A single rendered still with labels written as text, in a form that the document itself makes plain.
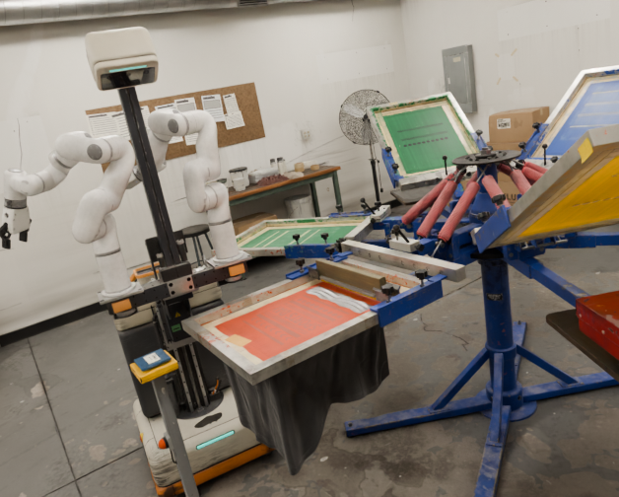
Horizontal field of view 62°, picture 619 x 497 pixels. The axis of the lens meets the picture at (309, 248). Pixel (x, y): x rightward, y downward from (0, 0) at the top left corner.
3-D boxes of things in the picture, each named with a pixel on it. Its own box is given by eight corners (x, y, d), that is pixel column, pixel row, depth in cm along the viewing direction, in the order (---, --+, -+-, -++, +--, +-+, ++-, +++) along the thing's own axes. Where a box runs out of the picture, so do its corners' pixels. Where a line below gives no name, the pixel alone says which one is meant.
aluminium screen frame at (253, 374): (252, 386, 150) (250, 374, 149) (182, 329, 198) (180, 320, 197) (441, 292, 188) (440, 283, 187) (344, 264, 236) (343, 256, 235)
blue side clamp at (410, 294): (380, 327, 173) (378, 309, 171) (372, 323, 177) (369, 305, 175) (443, 297, 188) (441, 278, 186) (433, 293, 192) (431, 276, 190)
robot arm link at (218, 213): (238, 217, 211) (229, 178, 206) (216, 227, 201) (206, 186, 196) (220, 218, 216) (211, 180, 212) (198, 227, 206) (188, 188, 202)
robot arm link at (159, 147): (150, 121, 208) (129, 152, 222) (158, 148, 204) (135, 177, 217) (170, 125, 214) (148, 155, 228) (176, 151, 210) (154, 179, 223)
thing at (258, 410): (293, 479, 172) (267, 366, 160) (235, 422, 209) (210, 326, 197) (301, 474, 173) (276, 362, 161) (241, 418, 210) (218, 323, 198)
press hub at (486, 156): (514, 438, 246) (493, 157, 208) (450, 405, 278) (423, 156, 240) (561, 401, 265) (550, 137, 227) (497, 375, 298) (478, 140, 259)
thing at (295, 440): (298, 474, 173) (273, 363, 161) (292, 469, 176) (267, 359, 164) (399, 411, 195) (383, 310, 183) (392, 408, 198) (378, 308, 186)
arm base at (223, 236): (208, 257, 220) (199, 222, 215) (236, 248, 224) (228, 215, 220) (218, 265, 206) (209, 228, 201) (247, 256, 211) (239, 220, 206)
